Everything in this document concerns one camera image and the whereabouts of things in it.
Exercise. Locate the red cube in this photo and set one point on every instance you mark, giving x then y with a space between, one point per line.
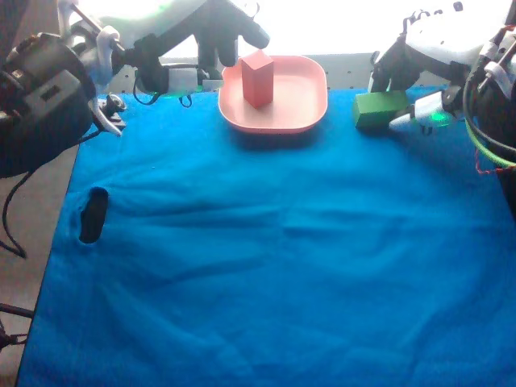
258 80

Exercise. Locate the green cube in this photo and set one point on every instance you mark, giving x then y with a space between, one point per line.
375 111

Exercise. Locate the pink square plate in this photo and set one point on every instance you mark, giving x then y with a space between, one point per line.
298 101

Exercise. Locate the blue cloth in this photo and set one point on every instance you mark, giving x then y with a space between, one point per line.
262 282

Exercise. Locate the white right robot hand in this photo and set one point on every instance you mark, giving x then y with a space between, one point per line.
443 36

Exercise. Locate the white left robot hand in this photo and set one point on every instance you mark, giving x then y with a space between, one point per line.
161 20

